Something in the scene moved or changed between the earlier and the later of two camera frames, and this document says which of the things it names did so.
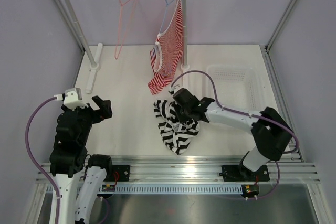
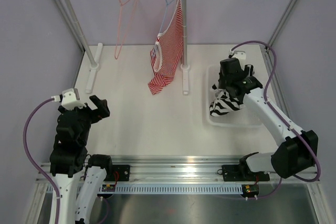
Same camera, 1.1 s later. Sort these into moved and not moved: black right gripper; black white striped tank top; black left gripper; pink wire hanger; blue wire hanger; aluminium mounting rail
Moved: black white striped tank top; black right gripper
Not moved: black left gripper; aluminium mounting rail; blue wire hanger; pink wire hanger
